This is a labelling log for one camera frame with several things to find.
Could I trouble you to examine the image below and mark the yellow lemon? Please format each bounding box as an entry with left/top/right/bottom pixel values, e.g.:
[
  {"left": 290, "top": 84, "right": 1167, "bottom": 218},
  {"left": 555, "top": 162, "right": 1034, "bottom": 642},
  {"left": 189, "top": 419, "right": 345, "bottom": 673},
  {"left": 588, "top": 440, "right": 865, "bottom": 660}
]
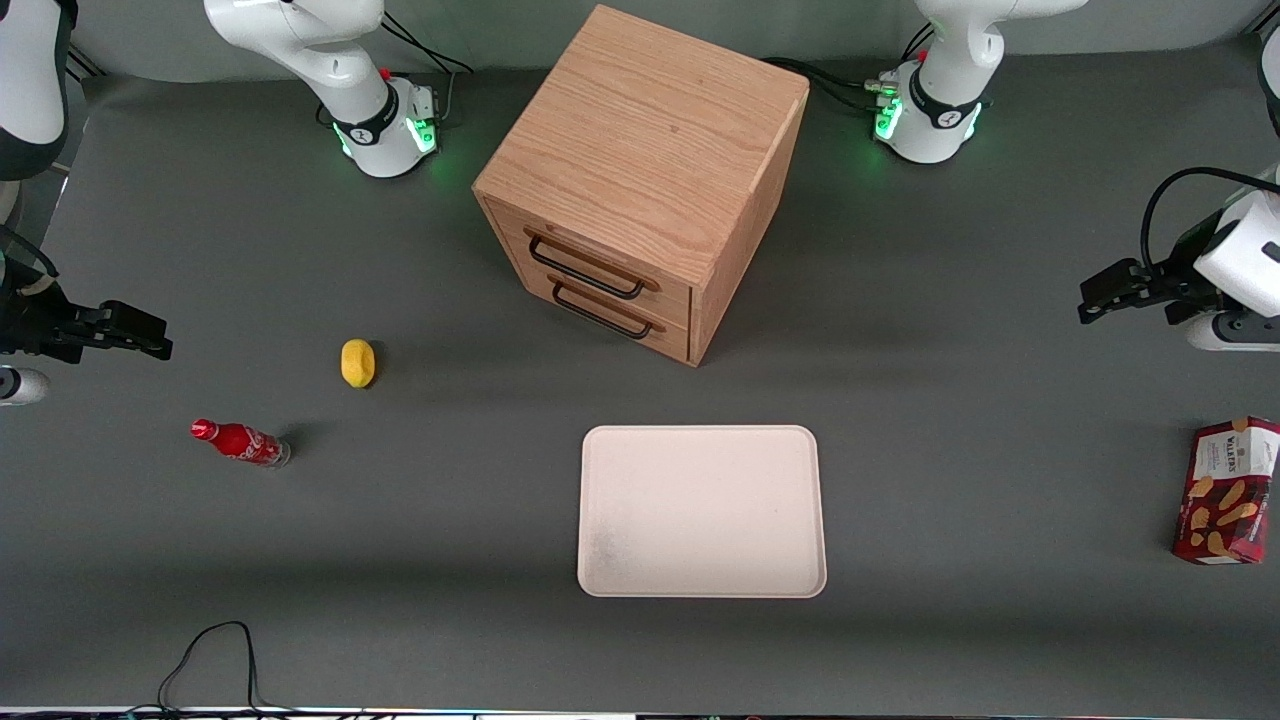
[{"left": 340, "top": 338, "right": 378, "bottom": 390}]

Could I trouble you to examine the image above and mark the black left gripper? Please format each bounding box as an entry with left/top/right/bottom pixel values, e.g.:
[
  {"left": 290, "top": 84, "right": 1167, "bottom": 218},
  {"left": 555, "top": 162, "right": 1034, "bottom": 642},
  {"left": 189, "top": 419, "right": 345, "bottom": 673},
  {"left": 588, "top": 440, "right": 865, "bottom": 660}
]
[{"left": 1077, "top": 212, "right": 1229, "bottom": 327}]

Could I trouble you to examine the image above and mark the black wire drawer handle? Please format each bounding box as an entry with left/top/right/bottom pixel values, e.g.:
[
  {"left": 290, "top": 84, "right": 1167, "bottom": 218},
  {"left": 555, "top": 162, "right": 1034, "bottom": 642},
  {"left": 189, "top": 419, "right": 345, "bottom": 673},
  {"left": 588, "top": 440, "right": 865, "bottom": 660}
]
[
  {"left": 526, "top": 232, "right": 647, "bottom": 301},
  {"left": 550, "top": 280, "right": 657, "bottom": 341}
]

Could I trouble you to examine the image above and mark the red cookie box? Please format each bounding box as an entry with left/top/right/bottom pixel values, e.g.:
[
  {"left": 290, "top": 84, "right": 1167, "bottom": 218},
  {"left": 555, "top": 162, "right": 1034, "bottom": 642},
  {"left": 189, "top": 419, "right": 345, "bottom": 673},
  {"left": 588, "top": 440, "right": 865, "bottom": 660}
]
[{"left": 1171, "top": 415, "right": 1280, "bottom": 567}]

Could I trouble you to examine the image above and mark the cream plastic tray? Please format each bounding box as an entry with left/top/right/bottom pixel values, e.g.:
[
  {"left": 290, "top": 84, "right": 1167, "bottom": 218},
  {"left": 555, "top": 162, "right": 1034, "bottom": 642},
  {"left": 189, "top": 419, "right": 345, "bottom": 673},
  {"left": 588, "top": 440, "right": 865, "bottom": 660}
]
[{"left": 577, "top": 425, "right": 829, "bottom": 599}]

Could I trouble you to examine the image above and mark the thin black looped cable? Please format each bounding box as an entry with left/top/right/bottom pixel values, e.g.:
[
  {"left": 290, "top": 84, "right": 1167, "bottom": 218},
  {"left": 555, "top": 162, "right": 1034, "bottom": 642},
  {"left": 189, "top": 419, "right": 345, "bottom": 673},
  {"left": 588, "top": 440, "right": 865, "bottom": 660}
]
[{"left": 120, "top": 621, "right": 311, "bottom": 717}]

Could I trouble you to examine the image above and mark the wooden drawer front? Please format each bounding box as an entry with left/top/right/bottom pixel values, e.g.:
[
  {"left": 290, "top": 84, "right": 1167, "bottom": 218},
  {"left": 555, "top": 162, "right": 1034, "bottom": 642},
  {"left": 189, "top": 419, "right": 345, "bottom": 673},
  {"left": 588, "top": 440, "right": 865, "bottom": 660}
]
[
  {"left": 488, "top": 203, "right": 694, "bottom": 323},
  {"left": 545, "top": 275, "right": 692, "bottom": 364}
]

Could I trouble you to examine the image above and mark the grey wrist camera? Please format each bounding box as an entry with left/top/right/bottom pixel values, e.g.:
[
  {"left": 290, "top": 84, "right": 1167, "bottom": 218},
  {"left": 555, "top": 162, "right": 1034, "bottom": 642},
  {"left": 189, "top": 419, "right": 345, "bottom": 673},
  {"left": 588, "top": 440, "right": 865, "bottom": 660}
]
[
  {"left": 0, "top": 367, "right": 50, "bottom": 407},
  {"left": 1187, "top": 312, "right": 1280, "bottom": 353}
]

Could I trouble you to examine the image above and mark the black right base cable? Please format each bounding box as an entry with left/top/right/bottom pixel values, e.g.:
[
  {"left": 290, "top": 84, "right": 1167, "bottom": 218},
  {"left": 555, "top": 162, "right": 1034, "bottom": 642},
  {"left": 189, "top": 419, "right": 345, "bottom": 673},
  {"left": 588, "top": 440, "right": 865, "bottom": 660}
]
[{"left": 378, "top": 10, "right": 475, "bottom": 129}]

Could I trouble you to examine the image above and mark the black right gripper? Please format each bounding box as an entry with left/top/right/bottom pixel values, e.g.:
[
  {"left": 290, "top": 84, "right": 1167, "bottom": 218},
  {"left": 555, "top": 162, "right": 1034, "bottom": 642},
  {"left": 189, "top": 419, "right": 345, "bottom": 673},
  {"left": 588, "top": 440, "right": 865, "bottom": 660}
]
[{"left": 0, "top": 284, "right": 174, "bottom": 365}]

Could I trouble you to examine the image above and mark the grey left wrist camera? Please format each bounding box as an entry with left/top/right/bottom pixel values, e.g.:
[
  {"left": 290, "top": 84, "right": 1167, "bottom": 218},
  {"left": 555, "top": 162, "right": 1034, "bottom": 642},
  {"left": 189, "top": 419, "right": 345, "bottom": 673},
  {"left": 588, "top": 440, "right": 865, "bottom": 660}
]
[{"left": 1187, "top": 312, "right": 1280, "bottom": 353}]

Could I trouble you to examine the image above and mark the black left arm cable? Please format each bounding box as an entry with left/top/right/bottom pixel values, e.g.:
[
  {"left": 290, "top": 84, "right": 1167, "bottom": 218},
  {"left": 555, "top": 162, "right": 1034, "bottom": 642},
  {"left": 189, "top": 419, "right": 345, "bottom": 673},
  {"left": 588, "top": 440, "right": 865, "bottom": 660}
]
[{"left": 1140, "top": 166, "right": 1280, "bottom": 276}]

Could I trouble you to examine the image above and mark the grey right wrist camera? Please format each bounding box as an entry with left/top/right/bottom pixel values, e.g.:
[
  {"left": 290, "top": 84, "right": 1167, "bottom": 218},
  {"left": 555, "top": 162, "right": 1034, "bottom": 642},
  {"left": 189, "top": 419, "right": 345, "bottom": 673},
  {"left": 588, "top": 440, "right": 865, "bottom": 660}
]
[{"left": 0, "top": 367, "right": 50, "bottom": 407}]

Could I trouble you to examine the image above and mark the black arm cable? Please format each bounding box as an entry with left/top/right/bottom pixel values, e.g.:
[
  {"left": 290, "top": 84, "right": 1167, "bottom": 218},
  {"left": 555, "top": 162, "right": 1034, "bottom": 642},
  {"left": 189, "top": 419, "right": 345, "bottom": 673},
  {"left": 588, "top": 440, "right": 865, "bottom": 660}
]
[
  {"left": 1140, "top": 166, "right": 1280, "bottom": 276},
  {"left": 0, "top": 224, "right": 58, "bottom": 283}
]

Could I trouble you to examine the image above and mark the red cola bottle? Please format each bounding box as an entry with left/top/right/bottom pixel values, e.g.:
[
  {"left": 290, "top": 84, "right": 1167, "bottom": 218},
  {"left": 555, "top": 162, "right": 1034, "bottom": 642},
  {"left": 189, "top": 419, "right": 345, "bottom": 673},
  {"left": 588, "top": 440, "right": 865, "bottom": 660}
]
[{"left": 189, "top": 417, "right": 293, "bottom": 470}]

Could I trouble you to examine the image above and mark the thick black left base cable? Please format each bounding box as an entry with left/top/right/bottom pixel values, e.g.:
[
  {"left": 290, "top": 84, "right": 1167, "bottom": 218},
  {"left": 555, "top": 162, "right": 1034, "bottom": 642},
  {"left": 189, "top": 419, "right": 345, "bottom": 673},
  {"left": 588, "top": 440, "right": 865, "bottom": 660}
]
[{"left": 762, "top": 55, "right": 891, "bottom": 113}]

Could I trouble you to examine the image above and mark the oak wooden drawer cabinet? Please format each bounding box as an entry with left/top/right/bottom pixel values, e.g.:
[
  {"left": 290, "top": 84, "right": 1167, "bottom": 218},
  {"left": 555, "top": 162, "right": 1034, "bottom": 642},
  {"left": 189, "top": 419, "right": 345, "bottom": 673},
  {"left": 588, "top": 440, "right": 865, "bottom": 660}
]
[{"left": 472, "top": 4, "right": 811, "bottom": 368}]

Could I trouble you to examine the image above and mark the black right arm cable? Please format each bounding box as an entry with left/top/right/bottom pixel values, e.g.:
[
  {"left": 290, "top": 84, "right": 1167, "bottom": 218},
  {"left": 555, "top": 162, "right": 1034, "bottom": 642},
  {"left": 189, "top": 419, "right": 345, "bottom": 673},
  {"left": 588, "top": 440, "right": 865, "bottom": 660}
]
[{"left": 0, "top": 224, "right": 58, "bottom": 283}]

